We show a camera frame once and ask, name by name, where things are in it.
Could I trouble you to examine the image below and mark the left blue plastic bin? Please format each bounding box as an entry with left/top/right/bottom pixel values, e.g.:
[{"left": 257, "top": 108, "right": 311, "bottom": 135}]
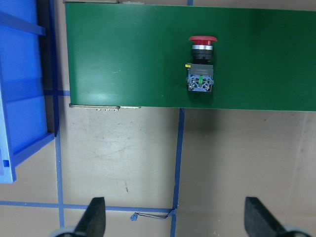
[{"left": 0, "top": 0, "right": 54, "bottom": 184}]

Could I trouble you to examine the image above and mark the red push button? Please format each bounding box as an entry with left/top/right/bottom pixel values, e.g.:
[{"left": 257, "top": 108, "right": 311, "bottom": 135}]
[{"left": 185, "top": 36, "right": 217, "bottom": 93}]

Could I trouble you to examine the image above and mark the green conveyor belt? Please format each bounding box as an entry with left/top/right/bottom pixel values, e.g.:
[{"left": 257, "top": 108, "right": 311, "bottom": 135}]
[{"left": 65, "top": 2, "right": 316, "bottom": 111}]

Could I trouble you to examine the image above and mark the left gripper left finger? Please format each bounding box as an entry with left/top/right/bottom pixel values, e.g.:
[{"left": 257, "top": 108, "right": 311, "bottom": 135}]
[{"left": 73, "top": 197, "right": 106, "bottom": 237}]

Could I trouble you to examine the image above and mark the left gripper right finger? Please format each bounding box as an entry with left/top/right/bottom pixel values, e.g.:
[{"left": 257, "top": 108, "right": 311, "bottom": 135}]
[{"left": 244, "top": 197, "right": 294, "bottom": 237}]

